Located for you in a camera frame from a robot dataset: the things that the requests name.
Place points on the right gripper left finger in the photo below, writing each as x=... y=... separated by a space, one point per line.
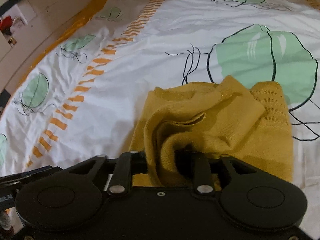
x=63 y=198

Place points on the mustard yellow knit sweater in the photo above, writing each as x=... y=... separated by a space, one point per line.
x=252 y=125

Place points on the orange bed sheet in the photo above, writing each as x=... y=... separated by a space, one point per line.
x=78 y=21

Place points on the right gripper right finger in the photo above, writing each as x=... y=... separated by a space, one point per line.
x=249 y=195

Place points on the white leaf-print duvet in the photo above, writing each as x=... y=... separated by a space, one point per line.
x=250 y=40

